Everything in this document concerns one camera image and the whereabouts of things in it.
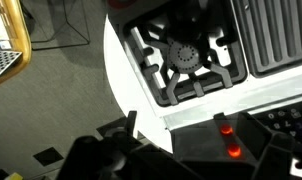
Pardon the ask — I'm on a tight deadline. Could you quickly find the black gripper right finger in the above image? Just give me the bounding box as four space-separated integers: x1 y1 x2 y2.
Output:
171 112 302 180

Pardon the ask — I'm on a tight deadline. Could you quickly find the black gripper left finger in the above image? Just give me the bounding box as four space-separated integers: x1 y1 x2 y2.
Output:
56 111 204 180

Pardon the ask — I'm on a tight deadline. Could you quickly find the lower red stove button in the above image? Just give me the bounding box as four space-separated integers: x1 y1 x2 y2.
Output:
227 144 241 158

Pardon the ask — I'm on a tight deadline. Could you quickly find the red stove button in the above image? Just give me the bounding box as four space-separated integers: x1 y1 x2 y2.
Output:
220 124 233 135
227 144 241 158

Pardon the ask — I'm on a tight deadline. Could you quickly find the upper red stove button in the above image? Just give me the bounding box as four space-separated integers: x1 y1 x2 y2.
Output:
220 124 233 135

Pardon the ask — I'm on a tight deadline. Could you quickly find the grey toy stove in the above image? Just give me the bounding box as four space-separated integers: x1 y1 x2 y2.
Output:
106 0 302 135

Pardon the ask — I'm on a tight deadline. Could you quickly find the black keypad panel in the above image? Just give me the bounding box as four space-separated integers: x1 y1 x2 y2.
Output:
254 101 302 143

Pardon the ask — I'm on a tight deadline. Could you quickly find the round white table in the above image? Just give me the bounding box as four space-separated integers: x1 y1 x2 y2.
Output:
103 18 173 153

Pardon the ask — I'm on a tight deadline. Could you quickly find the black burner grate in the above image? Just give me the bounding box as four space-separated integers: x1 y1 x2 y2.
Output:
124 0 247 107

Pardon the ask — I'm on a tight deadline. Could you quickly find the black ribbed griddle plate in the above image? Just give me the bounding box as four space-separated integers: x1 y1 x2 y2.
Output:
231 0 302 78

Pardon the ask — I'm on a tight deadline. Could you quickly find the checkerboard calibration sheet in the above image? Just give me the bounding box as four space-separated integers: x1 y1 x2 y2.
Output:
0 50 22 76

